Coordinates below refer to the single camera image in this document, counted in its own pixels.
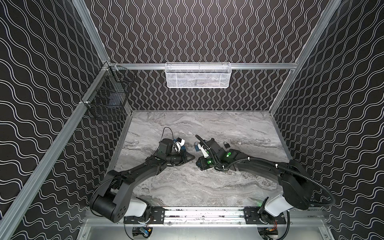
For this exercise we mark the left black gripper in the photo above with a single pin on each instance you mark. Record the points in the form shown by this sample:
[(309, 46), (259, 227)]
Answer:
[(182, 157)]

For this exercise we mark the blue padlock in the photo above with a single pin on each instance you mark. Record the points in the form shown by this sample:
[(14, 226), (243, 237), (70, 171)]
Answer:
[(196, 144)]

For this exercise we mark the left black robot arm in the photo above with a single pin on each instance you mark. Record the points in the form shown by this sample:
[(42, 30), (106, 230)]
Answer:
[(113, 198)]

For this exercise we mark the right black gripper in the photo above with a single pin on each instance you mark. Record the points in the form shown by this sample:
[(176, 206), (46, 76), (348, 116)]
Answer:
[(205, 160)]

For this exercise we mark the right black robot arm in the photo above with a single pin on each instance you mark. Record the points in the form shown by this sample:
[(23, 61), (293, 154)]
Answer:
[(296, 189)]

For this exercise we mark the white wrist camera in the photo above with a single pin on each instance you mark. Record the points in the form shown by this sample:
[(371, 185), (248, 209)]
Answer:
[(204, 149), (179, 144)]

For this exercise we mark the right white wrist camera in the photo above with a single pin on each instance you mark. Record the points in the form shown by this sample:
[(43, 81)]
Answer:
[(204, 149)]

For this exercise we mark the black padlock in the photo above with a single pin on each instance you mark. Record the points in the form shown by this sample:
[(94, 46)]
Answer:
[(227, 145)]

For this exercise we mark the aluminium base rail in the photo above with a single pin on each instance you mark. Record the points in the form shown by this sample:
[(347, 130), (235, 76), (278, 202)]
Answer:
[(214, 217)]

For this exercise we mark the white wire mesh basket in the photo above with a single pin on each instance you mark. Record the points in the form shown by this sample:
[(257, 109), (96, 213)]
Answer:
[(194, 75)]

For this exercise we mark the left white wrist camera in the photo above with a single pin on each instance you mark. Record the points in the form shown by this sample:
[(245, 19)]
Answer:
[(179, 144)]

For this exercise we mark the black wire mesh basket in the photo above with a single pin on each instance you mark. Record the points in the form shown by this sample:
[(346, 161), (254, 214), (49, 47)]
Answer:
[(109, 101)]

